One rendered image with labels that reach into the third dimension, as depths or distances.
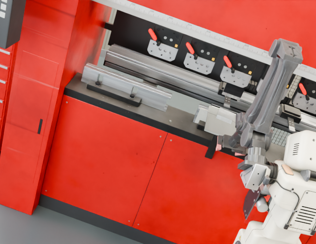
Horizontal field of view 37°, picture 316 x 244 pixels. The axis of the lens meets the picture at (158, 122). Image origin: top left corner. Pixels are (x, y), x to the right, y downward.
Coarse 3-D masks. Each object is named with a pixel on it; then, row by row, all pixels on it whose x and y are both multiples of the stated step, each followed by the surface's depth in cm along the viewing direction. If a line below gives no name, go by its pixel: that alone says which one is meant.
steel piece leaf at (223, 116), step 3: (219, 111) 256; (222, 111) 257; (219, 114) 254; (222, 114) 255; (225, 114) 256; (228, 114) 257; (216, 117) 249; (219, 117) 249; (222, 117) 248; (225, 117) 253; (228, 117) 254; (231, 117) 255; (222, 120) 249; (225, 120) 249; (228, 120) 248; (231, 120) 248
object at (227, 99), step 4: (220, 84) 281; (224, 84) 279; (220, 88) 276; (220, 92) 276; (224, 96) 277; (224, 100) 269; (228, 100) 270; (236, 100) 277; (224, 104) 265; (228, 104) 266; (228, 108) 263
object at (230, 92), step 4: (228, 84) 252; (232, 84) 252; (224, 88) 254; (228, 88) 253; (232, 88) 253; (236, 88) 252; (240, 88) 252; (244, 88) 252; (224, 92) 256; (228, 92) 254; (232, 92) 254; (236, 92) 254; (240, 92) 253; (228, 96) 256; (232, 96) 256; (236, 96) 256; (240, 96) 254
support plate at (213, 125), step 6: (210, 108) 256; (216, 108) 258; (210, 114) 251; (216, 114) 253; (210, 120) 246; (216, 120) 248; (234, 120) 254; (210, 126) 240; (216, 126) 242; (222, 126) 244; (228, 126) 246; (234, 126) 248; (210, 132) 237; (216, 132) 237; (222, 132) 239; (228, 132) 241; (234, 132) 243
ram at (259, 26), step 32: (96, 0) 240; (128, 0) 237; (160, 0) 234; (192, 0) 231; (224, 0) 229; (256, 0) 226; (288, 0) 223; (192, 32) 239; (224, 32) 236; (256, 32) 233; (288, 32) 230
